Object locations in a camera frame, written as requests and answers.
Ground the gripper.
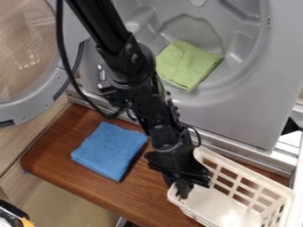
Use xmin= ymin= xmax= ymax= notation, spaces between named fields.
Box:
xmin=143 ymin=145 xmax=214 ymax=200

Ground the white basket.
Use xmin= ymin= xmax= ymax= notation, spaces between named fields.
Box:
xmin=166 ymin=145 xmax=296 ymax=227

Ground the blue cloth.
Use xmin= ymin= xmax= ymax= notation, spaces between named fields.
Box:
xmin=69 ymin=121 xmax=150 ymax=183

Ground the washing machine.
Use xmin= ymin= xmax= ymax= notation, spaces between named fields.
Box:
xmin=0 ymin=0 xmax=303 ymax=153

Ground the green cloth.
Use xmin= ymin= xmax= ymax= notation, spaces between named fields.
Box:
xmin=153 ymin=40 xmax=227 ymax=93

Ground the black cable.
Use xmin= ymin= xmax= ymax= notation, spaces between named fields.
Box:
xmin=54 ymin=0 xmax=128 ymax=121

